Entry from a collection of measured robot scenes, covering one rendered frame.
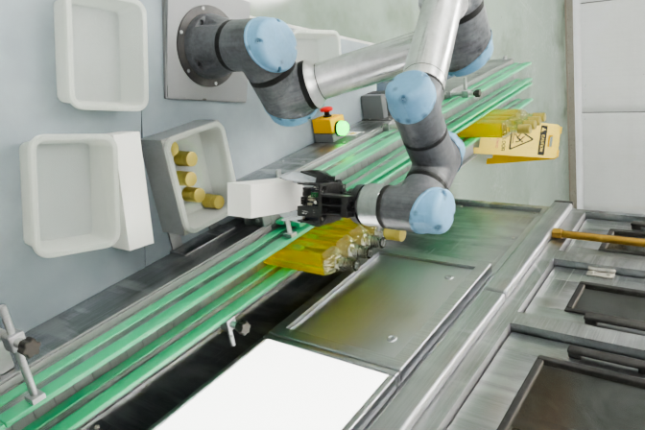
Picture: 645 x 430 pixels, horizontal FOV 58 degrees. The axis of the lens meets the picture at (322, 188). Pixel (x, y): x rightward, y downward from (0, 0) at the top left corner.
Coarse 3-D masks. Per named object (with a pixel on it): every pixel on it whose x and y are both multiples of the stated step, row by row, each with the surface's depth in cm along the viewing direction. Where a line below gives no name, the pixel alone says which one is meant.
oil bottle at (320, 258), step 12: (300, 240) 139; (276, 252) 139; (288, 252) 136; (300, 252) 134; (312, 252) 132; (324, 252) 131; (336, 252) 131; (276, 264) 140; (288, 264) 138; (300, 264) 135; (312, 264) 133; (324, 264) 130
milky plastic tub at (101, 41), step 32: (64, 0) 105; (96, 0) 112; (128, 0) 115; (64, 32) 106; (96, 32) 118; (128, 32) 120; (64, 64) 109; (96, 64) 118; (128, 64) 121; (64, 96) 110; (96, 96) 118; (128, 96) 122
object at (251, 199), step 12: (252, 180) 113; (264, 180) 113; (276, 180) 113; (288, 180) 113; (228, 192) 108; (240, 192) 106; (252, 192) 105; (264, 192) 108; (276, 192) 111; (288, 192) 113; (300, 192) 116; (228, 204) 109; (240, 204) 107; (252, 204) 106; (264, 204) 108; (276, 204) 111; (288, 204) 113; (300, 204) 117; (240, 216) 107; (252, 216) 106
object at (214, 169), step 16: (208, 128) 131; (224, 128) 135; (192, 144) 137; (208, 144) 138; (224, 144) 136; (208, 160) 140; (224, 160) 137; (176, 176) 125; (208, 176) 142; (224, 176) 139; (176, 192) 126; (208, 192) 142; (224, 192) 141; (192, 208) 138; (208, 208) 140; (224, 208) 139; (192, 224) 132; (208, 224) 133
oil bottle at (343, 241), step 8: (312, 232) 142; (320, 232) 141; (328, 232) 140; (336, 232) 140; (304, 240) 140; (312, 240) 138; (320, 240) 137; (328, 240) 136; (336, 240) 135; (344, 240) 135; (352, 240) 136; (344, 248) 134; (352, 256) 136
